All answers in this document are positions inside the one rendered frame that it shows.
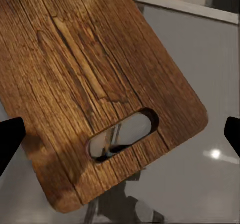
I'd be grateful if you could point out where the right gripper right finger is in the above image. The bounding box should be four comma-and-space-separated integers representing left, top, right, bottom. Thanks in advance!
224, 116, 240, 157

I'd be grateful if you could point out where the cutting board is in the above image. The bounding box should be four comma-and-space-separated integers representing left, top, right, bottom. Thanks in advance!
0, 0, 209, 213

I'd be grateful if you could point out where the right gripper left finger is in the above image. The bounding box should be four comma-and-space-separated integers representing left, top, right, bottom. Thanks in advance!
0, 117, 26, 177

